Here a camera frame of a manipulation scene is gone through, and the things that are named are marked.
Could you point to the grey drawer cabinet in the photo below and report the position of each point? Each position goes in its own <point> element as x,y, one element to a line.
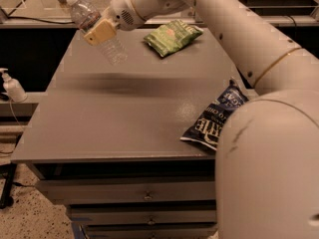
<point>106,141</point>

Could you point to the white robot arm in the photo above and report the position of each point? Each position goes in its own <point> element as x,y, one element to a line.
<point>267,161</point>

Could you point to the clear plastic water bottle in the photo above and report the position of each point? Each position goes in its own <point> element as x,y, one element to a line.
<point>85,14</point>

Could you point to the white pump dispenser bottle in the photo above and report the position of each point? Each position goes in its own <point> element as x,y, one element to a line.
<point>12,87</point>

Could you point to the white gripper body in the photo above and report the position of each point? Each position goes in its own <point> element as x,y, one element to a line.
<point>120,11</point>

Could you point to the blue kettle chip bag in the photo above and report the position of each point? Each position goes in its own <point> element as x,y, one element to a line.
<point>207,128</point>

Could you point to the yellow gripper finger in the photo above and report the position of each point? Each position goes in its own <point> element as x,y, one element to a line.
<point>103,30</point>

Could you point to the green chip bag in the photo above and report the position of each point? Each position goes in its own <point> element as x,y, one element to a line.
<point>171,37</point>

